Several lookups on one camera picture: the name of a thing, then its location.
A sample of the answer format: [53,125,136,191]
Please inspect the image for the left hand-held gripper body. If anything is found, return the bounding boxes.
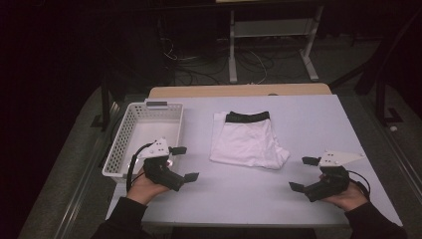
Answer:
[136,137,186,192]

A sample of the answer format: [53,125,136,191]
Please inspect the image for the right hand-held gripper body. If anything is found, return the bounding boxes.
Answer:
[303,150,366,203]

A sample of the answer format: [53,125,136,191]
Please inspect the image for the white perforated plastic basket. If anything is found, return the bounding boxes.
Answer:
[102,101,184,184]

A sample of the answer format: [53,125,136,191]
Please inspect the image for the white shorts with black waistband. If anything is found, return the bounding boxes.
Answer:
[209,111,291,170]

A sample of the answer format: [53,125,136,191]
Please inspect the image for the person's left hand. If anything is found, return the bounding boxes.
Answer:
[126,165,171,206]

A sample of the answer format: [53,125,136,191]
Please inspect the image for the person's right hand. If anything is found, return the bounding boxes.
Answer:
[318,173,369,212]

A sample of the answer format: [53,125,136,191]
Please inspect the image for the white board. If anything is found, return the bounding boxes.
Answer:
[105,94,403,228]

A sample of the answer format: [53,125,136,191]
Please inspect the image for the wooden table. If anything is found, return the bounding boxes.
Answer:
[147,83,332,100]

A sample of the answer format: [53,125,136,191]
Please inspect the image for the black stand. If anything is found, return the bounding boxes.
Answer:
[91,74,116,132]
[327,9,422,126]

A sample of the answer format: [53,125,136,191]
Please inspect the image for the white metal stand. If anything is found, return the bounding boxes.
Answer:
[228,6,324,84]

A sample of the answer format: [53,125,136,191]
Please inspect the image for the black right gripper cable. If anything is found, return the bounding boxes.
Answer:
[347,169,371,200]

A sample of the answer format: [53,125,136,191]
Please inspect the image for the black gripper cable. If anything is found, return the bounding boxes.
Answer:
[347,169,371,200]
[125,142,154,193]

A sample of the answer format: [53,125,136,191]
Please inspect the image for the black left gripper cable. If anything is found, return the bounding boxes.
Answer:
[125,142,154,193]

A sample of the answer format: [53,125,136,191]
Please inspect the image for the cables on floor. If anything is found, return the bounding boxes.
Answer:
[158,36,270,86]

